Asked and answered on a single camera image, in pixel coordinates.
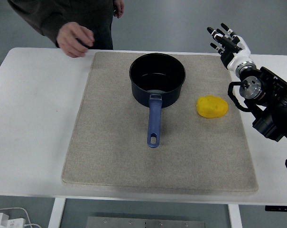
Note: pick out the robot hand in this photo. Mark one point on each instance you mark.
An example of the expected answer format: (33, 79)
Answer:
(239, 55)

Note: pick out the person's left hand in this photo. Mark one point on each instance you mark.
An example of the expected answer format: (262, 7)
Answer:
(118, 8)

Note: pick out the person's right hand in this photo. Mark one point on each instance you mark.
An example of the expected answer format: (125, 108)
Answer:
(71, 39)

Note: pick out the yellow potato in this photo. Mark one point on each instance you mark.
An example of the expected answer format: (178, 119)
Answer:
(212, 107)

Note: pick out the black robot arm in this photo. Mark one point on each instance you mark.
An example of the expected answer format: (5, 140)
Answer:
(276, 104)

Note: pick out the person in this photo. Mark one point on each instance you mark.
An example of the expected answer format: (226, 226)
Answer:
(62, 12)

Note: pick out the beige table mat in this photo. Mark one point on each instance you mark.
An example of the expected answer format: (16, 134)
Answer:
(133, 166)

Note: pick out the black table control panel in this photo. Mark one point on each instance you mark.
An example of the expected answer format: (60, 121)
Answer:
(279, 208)

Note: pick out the white table leg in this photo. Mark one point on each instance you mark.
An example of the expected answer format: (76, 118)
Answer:
(55, 213)
(235, 217)

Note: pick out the grey metal plate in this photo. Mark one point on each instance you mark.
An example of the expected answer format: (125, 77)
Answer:
(145, 223)

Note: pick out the white power strip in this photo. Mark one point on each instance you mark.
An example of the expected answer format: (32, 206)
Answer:
(8, 222)

